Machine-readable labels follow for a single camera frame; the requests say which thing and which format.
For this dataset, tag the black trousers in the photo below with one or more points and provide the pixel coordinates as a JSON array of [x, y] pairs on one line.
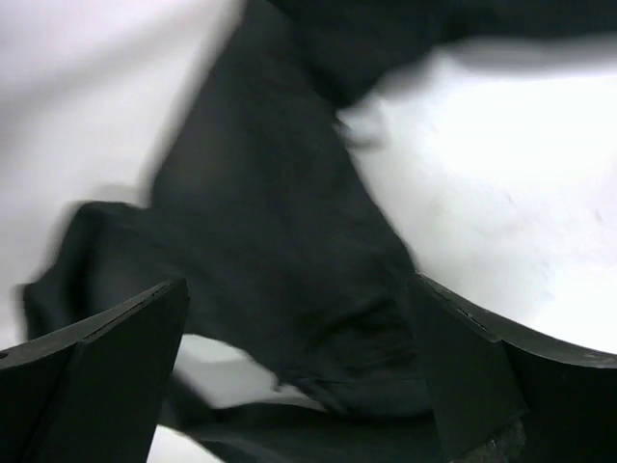
[[336, 150]]

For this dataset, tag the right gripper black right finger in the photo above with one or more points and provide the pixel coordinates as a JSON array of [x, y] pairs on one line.
[[502, 392]]

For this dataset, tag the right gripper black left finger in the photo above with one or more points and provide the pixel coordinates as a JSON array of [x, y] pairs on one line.
[[93, 391]]

